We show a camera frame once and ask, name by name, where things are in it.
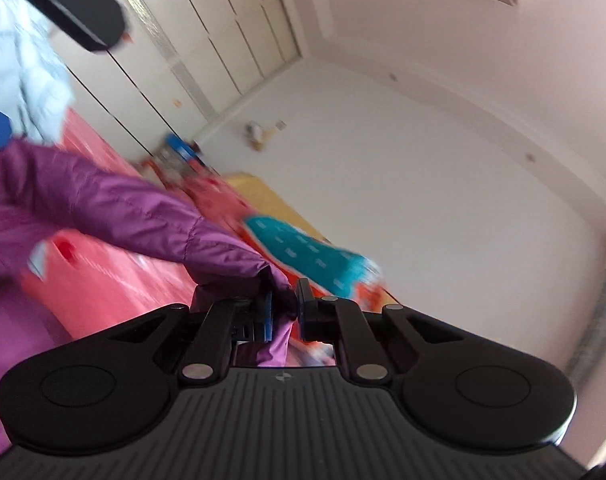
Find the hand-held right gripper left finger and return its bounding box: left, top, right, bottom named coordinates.
left=103, top=287, right=276, bottom=386

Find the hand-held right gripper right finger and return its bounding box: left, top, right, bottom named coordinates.
left=295, top=277, right=454, bottom=386

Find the purple down jacket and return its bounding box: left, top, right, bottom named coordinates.
left=0, top=139, right=296, bottom=461

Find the teal and orange quilt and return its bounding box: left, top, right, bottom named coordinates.
left=240, top=215, right=384, bottom=306

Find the yellow headboard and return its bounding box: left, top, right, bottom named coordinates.
left=225, top=172, right=329, bottom=246

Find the pink crumpled quilt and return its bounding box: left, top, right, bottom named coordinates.
left=185, top=175, right=256, bottom=233

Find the white wardrobe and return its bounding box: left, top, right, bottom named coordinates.
left=48, top=0, right=304, bottom=161

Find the pink heart print blanket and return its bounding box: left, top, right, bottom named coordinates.
left=20, top=107, right=384, bottom=356

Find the grey checked curtain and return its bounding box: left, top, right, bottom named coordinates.
left=566, top=260, right=606, bottom=386

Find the small wall ornament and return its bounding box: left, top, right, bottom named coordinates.
left=243, top=121, right=276, bottom=152

